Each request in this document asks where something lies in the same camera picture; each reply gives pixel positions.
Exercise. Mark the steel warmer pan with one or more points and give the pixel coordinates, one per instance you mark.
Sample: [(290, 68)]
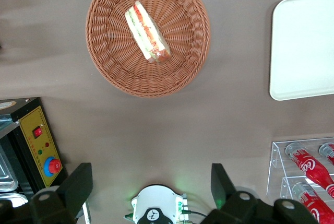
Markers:
[(13, 200), (5, 169)]

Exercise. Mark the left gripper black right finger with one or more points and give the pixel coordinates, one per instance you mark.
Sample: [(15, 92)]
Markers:
[(220, 187)]

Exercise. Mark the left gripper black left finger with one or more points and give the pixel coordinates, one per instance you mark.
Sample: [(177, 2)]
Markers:
[(75, 182)]

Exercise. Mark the large round brown wicker basket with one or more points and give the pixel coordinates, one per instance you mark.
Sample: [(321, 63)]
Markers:
[(117, 59)]

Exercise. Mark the black food warmer yellow panel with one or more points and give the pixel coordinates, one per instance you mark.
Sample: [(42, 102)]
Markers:
[(39, 135)]

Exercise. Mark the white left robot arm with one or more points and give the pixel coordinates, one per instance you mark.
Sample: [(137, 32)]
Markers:
[(156, 198)]

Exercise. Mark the triangle sandwich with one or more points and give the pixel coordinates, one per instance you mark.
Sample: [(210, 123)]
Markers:
[(146, 33)]

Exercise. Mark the clear acrylic bottle rack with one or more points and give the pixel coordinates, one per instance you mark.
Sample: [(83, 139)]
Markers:
[(276, 161)]

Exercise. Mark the red cola bottle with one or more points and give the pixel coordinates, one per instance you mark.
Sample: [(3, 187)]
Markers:
[(328, 151), (310, 203), (308, 166)]

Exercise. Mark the cream plastic serving tray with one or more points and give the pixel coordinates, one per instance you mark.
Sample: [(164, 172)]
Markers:
[(302, 51)]

